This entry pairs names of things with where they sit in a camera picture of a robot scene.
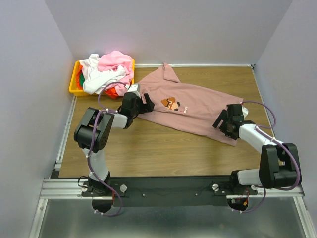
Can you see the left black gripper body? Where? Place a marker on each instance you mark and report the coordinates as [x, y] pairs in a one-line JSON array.
[[141, 103]]

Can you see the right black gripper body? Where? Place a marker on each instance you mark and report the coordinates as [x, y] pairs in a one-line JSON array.
[[225, 123]]

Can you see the dusty pink mario t-shirt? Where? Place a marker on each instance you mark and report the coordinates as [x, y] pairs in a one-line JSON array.
[[185, 107]]

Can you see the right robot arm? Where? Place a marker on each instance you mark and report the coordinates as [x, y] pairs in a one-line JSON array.
[[279, 163]]

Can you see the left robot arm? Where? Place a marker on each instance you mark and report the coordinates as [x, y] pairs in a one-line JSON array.
[[93, 131]]

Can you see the orange red t-shirt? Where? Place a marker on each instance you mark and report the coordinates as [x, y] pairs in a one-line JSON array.
[[111, 92]]

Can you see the white t-shirt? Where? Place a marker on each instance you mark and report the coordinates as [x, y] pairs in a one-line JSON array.
[[96, 80]]

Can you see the light pink t-shirt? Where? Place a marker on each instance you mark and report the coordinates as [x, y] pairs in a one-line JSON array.
[[114, 67]]

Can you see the green t-shirt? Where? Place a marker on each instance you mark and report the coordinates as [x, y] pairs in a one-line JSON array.
[[80, 80]]

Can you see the yellow plastic bin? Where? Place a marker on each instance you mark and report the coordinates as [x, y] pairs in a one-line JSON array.
[[72, 86]]

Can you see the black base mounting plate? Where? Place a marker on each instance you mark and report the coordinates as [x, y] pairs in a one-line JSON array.
[[163, 191]]

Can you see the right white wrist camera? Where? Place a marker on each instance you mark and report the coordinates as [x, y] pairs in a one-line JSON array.
[[245, 111]]

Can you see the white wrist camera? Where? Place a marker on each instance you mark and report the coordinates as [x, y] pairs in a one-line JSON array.
[[134, 88], [245, 111]]

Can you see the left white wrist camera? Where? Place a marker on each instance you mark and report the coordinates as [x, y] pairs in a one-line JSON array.
[[134, 88]]

